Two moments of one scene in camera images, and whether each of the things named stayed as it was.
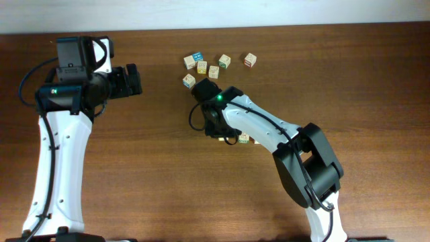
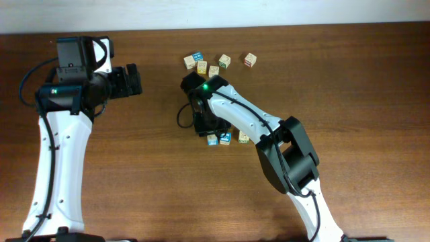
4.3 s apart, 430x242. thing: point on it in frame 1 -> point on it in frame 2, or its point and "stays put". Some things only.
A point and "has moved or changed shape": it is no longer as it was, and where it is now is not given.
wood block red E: (213, 72) stays put
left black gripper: (123, 85) stays put
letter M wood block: (244, 138) stays put
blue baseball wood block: (189, 81) has moved or changed shape
